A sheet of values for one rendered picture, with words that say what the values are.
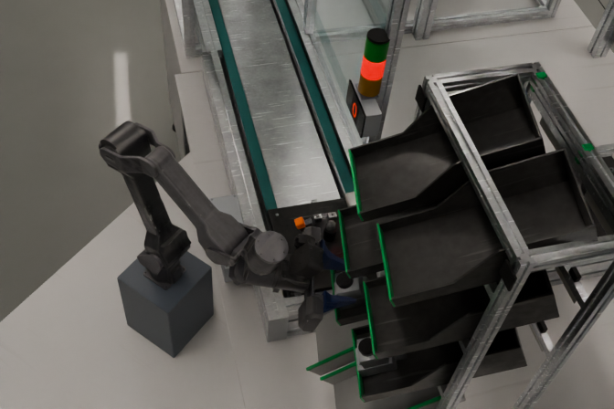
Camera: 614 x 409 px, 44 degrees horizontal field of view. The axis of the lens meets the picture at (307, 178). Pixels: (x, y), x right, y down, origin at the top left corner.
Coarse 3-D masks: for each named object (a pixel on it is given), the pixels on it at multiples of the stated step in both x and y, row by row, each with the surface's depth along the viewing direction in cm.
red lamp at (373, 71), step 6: (366, 60) 160; (366, 66) 161; (372, 66) 160; (378, 66) 160; (384, 66) 162; (366, 72) 162; (372, 72) 162; (378, 72) 162; (366, 78) 163; (372, 78) 163; (378, 78) 163
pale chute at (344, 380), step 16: (352, 368) 147; (336, 384) 152; (352, 384) 149; (336, 400) 150; (352, 400) 147; (384, 400) 142; (400, 400) 140; (416, 400) 138; (432, 400) 131; (464, 400) 131
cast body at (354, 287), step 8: (344, 272) 136; (336, 280) 136; (344, 280) 135; (352, 280) 135; (360, 280) 136; (336, 288) 136; (344, 288) 135; (352, 288) 135; (360, 288) 135; (344, 296) 136; (352, 296) 136; (360, 296) 136; (352, 304) 139; (360, 304) 139
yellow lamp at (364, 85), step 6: (360, 72) 166; (360, 78) 166; (360, 84) 166; (366, 84) 165; (372, 84) 164; (378, 84) 165; (360, 90) 167; (366, 90) 166; (372, 90) 166; (378, 90) 167; (366, 96) 167; (372, 96) 167
